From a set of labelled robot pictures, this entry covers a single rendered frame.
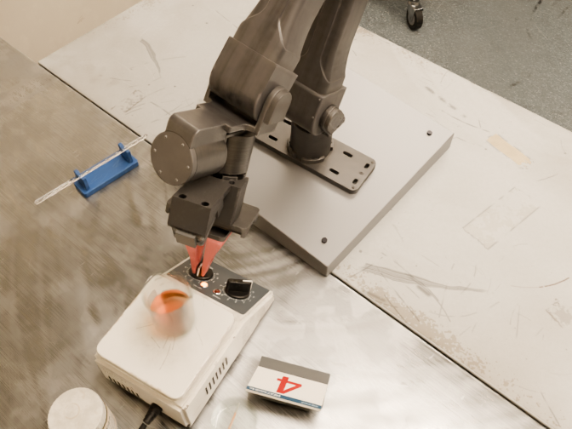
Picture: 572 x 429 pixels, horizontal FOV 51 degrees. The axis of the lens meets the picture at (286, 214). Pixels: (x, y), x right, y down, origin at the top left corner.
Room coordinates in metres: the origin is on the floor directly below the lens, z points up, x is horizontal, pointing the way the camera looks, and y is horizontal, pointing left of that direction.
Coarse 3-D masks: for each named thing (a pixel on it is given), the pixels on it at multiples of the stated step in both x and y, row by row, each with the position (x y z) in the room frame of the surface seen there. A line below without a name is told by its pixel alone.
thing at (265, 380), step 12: (264, 372) 0.28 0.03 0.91; (252, 384) 0.26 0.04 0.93; (264, 384) 0.26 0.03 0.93; (276, 384) 0.26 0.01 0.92; (288, 384) 0.26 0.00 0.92; (300, 384) 0.27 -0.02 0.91; (312, 384) 0.27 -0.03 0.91; (288, 396) 0.24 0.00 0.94; (300, 396) 0.25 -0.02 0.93; (312, 396) 0.25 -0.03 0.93
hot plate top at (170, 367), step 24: (144, 312) 0.33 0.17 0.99; (216, 312) 0.33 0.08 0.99; (120, 336) 0.29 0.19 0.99; (144, 336) 0.29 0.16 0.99; (192, 336) 0.29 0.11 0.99; (216, 336) 0.29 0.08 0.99; (120, 360) 0.27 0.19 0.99; (144, 360) 0.27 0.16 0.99; (168, 360) 0.27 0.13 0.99; (192, 360) 0.27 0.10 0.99; (168, 384) 0.24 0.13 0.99; (192, 384) 0.24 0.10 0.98
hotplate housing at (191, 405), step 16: (256, 304) 0.36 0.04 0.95; (240, 320) 0.32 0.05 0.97; (256, 320) 0.34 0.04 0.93; (240, 336) 0.31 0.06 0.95; (96, 352) 0.28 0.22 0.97; (224, 352) 0.28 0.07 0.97; (112, 368) 0.27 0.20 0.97; (208, 368) 0.26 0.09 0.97; (224, 368) 0.28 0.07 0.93; (128, 384) 0.25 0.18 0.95; (144, 384) 0.25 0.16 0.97; (208, 384) 0.25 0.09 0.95; (144, 400) 0.25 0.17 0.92; (160, 400) 0.23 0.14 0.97; (192, 400) 0.23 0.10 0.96; (176, 416) 0.22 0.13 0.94; (192, 416) 0.22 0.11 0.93
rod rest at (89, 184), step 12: (120, 144) 0.65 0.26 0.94; (120, 156) 0.64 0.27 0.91; (132, 156) 0.64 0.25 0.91; (108, 168) 0.62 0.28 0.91; (120, 168) 0.62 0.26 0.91; (132, 168) 0.62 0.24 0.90; (84, 180) 0.57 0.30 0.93; (96, 180) 0.59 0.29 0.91; (108, 180) 0.59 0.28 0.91; (84, 192) 0.57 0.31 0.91
